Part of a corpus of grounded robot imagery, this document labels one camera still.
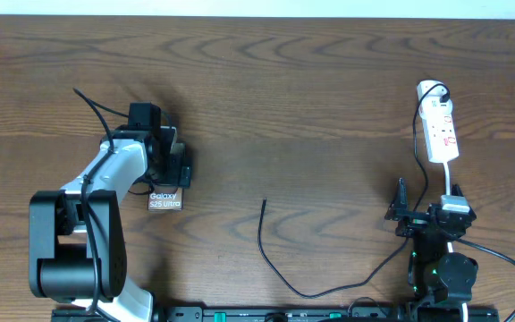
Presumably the Galaxy S25 Ultra smartphone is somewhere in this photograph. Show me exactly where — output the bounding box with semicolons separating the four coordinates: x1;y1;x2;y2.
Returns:
148;187;183;211

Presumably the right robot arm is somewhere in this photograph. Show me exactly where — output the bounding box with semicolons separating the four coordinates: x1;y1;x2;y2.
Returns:
385;179;478;321

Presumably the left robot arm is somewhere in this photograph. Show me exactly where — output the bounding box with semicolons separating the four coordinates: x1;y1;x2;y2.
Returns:
29;126;190;321

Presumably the white power strip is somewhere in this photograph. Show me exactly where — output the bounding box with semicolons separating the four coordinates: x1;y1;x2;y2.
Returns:
417;80;460;164

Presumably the white power strip cord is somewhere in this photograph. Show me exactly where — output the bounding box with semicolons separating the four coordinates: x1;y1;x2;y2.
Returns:
443;161;469;322

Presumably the black charger cable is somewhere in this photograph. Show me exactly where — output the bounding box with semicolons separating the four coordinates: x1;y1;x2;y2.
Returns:
257;82;452;300

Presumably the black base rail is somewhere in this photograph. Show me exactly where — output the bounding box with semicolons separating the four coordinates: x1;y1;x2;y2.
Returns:
51;305;501;322

